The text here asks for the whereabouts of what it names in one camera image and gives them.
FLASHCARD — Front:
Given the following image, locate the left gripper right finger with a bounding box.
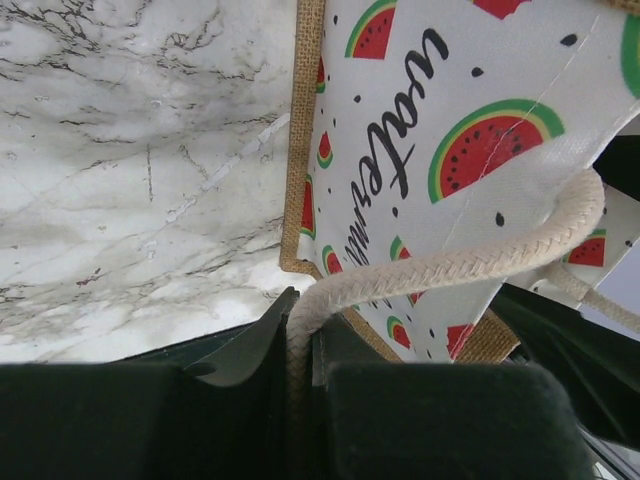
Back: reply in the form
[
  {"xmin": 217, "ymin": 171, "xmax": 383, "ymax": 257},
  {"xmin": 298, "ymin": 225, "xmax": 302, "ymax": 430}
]
[{"xmin": 310, "ymin": 318, "xmax": 593, "ymax": 479}]

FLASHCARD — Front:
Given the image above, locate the jute watermelon canvas bag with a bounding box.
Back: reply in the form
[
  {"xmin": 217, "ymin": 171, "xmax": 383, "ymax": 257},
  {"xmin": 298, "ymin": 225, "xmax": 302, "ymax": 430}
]
[{"xmin": 281, "ymin": 1, "xmax": 639, "ymax": 408}]

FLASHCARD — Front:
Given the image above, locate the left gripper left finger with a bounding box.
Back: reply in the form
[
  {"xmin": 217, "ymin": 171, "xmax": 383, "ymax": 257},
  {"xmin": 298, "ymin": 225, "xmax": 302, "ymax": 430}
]
[{"xmin": 1, "ymin": 288, "xmax": 298, "ymax": 479}]

